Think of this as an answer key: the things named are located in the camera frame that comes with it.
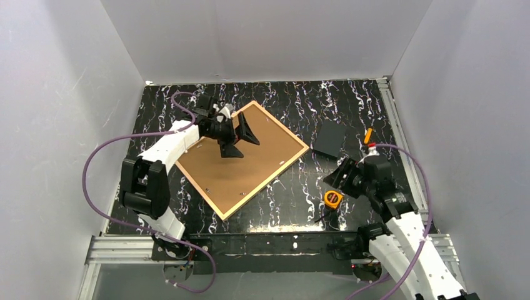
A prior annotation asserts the aluminium rail front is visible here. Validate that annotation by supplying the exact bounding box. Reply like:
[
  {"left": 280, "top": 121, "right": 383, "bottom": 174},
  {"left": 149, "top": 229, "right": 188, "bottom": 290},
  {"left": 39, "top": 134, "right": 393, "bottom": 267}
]
[{"left": 76, "top": 234, "right": 471, "bottom": 300}]

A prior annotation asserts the yellow tape measure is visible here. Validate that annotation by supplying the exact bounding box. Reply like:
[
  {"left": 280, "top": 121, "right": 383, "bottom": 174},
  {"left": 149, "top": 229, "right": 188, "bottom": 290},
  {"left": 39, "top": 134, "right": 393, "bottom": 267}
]
[{"left": 323, "top": 190, "right": 344, "bottom": 209}]

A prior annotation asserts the aluminium rail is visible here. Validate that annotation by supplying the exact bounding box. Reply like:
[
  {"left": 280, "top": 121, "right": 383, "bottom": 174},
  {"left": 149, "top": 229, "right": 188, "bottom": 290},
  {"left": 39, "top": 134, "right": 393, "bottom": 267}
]
[
  {"left": 76, "top": 234, "right": 471, "bottom": 300},
  {"left": 376, "top": 78, "right": 433, "bottom": 226}
]

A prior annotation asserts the aluminium rail right side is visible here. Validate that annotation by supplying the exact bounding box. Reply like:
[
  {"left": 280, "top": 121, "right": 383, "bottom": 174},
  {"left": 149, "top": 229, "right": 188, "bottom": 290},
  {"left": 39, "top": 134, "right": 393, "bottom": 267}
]
[{"left": 376, "top": 78, "right": 433, "bottom": 226}]

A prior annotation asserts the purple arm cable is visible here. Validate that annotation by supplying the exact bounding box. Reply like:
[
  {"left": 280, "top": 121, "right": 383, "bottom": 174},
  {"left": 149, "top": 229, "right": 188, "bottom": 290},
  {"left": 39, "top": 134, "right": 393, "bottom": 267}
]
[
  {"left": 81, "top": 91, "right": 217, "bottom": 294},
  {"left": 346, "top": 142, "right": 434, "bottom": 300}
]

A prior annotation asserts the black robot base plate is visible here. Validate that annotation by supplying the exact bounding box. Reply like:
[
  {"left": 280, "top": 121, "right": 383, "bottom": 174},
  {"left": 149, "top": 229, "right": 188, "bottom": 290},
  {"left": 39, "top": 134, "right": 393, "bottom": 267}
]
[{"left": 151, "top": 225, "right": 398, "bottom": 276}]

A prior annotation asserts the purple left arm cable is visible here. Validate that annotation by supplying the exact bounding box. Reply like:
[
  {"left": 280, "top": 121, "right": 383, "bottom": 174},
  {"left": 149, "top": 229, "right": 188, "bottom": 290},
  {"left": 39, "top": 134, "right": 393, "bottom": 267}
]
[{"left": 81, "top": 91, "right": 217, "bottom": 294}]

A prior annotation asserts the black flat box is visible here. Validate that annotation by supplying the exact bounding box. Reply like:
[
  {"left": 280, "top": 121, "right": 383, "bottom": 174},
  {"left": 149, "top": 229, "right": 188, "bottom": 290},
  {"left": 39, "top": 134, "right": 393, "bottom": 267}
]
[{"left": 312, "top": 120, "right": 347, "bottom": 160}]

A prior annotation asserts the wooden photo frame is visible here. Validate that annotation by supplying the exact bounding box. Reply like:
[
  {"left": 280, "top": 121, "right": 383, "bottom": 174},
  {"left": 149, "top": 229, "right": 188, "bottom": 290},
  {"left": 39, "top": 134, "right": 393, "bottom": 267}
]
[{"left": 176, "top": 101, "right": 309, "bottom": 220}]

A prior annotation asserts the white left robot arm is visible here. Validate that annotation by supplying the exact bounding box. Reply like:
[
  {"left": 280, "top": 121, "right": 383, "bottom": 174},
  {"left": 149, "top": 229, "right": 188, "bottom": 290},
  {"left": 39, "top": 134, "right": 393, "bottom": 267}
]
[{"left": 119, "top": 96, "right": 260, "bottom": 242}]

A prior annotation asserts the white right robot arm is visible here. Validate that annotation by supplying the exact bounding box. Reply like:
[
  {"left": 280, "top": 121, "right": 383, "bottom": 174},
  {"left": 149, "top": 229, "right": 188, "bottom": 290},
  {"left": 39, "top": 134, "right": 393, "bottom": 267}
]
[{"left": 323, "top": 143, "right": 479, "bottom": 299}]

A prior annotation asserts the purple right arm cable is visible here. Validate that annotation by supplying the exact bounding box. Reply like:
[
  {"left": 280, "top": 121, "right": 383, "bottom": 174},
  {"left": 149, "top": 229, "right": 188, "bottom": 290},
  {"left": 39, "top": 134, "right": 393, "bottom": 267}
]
[{"left": 346, "top": 142, "right": 434, "bottom": 300}]

